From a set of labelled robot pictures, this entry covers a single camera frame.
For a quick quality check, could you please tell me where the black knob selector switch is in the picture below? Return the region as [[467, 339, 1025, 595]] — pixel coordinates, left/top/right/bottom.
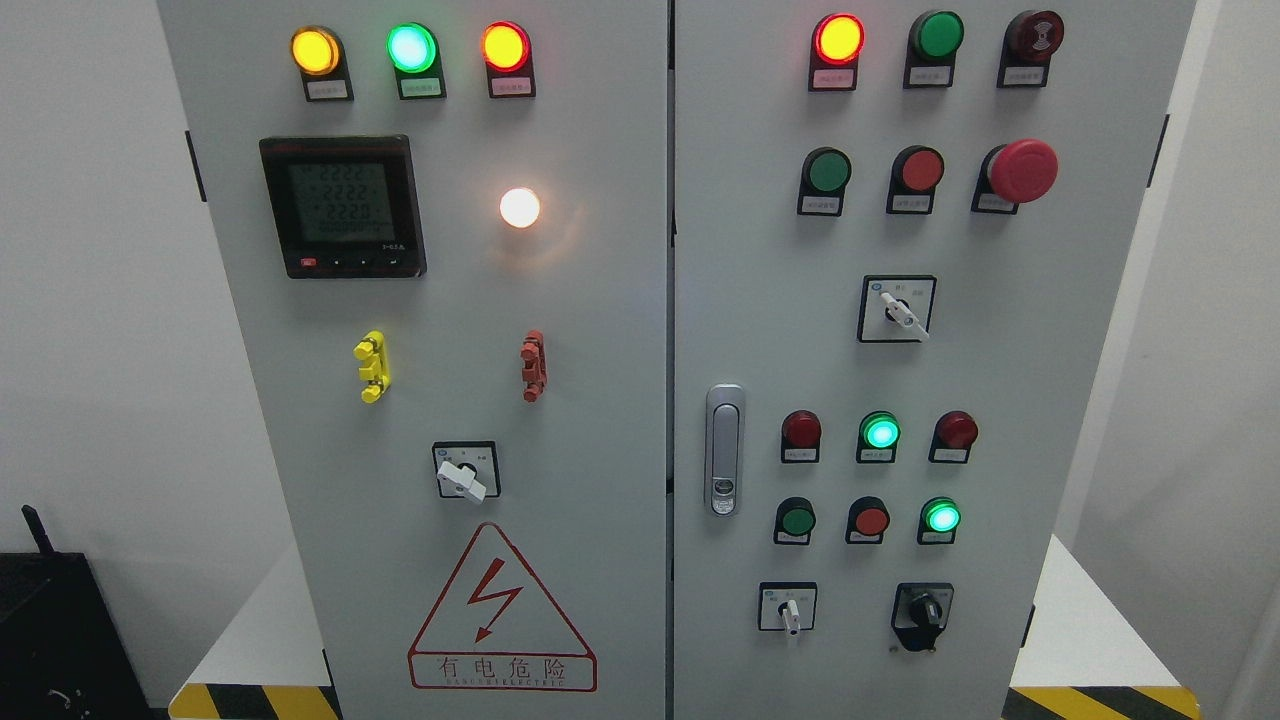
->
[[891, 582, 955, 652]]

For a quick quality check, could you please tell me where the red terminal clip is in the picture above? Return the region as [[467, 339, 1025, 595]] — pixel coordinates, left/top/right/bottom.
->
[[518, 331, 548, 404]]

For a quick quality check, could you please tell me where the dark red indicator light left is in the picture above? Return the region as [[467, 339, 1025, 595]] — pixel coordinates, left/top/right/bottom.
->
[[780, 409, 822, 464]]

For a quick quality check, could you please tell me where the dark red indicator light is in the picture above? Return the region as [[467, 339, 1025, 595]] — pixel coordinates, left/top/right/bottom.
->
[[780, 409, 822, 464], [929, 410, 979, 464]]

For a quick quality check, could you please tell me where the white indicator light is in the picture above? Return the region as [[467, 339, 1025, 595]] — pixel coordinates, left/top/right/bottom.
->
[[499, 187, 541, 229]]

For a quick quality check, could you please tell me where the green push button lower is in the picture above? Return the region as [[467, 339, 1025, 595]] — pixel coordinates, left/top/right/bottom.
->
[[773, 496, 817, 546]]

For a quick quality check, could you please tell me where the grey left cabinet door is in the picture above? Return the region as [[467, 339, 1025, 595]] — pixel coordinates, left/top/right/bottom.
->
[[157, 1, 669, 719]]

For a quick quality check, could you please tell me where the grey cabinet door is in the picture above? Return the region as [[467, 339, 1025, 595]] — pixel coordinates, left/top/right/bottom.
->
[[672, 1, 1196, 719], [157, 1, 669, 719]]

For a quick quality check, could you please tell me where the lit green indicator light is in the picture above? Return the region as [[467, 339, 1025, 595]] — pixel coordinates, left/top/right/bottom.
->
[[856, 410, 901, 464]]

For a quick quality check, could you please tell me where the green push button second row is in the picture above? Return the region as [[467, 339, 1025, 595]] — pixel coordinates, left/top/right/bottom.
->
[[796, 146, 852, 217]]

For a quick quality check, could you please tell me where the yellow terminal clip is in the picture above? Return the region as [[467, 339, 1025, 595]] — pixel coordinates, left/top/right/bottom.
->
[[353, 331, 390, 404]]

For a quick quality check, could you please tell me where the red push button lower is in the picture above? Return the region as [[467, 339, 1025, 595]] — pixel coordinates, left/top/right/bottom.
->
[[845, 496, 891, 544]]

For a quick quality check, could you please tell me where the grey right cabinet door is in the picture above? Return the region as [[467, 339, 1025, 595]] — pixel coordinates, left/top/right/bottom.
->
[[672, 1, 1196, 719]]

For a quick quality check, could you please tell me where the red electric warning sticker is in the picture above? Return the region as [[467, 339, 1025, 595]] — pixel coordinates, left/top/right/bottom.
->
[[407, 521, 598, 693]]

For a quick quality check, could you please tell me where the dark red indicator light right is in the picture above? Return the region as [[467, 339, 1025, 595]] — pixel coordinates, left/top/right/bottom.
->
[[929, 410, 979, 464]]

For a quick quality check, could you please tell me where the black digital power meter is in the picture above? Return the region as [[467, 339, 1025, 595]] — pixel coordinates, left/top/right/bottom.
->
[[259, 135, 428, 279]]

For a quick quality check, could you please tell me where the red push button second row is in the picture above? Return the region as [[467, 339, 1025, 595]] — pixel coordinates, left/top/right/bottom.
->
[[884, 145, 945, 215]]

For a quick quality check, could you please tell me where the lit green push button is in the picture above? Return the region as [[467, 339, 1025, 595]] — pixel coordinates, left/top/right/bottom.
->
[[916, 496, 963, 546]]

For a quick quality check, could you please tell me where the red indicator light top left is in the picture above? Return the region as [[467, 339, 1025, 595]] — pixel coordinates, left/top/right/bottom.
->
[[480, 20, 536, 99]]

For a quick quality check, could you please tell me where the red indicator light right door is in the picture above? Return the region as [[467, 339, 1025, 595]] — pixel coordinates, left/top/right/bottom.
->
[[808, 13, 867, 92]]

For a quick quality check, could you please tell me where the green indicator light top left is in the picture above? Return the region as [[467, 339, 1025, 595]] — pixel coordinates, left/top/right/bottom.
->
[[385, 22, 447, 100]]

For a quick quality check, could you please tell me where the red emergency stop button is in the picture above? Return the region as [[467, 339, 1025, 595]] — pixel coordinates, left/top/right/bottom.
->
[[972, 138, 1060, 215]]

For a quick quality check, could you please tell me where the green push button top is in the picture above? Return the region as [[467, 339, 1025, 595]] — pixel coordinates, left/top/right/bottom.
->
[[902, 10, 965, 88]]

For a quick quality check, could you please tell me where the yellow indicator light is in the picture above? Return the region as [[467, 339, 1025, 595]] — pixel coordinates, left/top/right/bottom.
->
[[291, 26, 355, 102]]

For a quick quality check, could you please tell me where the white platform with hazard stripes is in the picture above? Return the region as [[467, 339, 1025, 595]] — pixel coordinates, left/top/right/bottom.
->
[[164, 539, 1202, 719]]

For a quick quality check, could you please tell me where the dark red buzzer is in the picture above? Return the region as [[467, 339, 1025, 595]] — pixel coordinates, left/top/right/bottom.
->
[[997, 10, 1065, 88]]

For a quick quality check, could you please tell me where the black box with antenna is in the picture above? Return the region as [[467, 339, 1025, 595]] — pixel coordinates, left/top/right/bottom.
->
[[1, 505, 152, 719]]

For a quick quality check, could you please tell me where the silver door lock handle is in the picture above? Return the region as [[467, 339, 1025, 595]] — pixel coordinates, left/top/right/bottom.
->
[[704, 384, 745, 518]]

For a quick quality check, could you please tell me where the white selector switch left door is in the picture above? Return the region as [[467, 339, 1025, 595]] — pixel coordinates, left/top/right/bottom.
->
[[431, 439, 502, 505]]

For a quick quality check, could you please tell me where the white selector switch upper right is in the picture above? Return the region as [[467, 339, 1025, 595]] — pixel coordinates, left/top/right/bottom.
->
[[858, 275, 937, 343]]

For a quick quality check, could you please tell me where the white selector switch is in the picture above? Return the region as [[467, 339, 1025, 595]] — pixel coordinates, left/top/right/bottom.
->
[[756, 582, 818, 635], [858, 275, 937, 343]]

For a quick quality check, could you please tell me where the white selector switch lower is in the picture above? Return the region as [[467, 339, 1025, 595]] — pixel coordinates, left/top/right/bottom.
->
[[756, 582, 818, 635]]

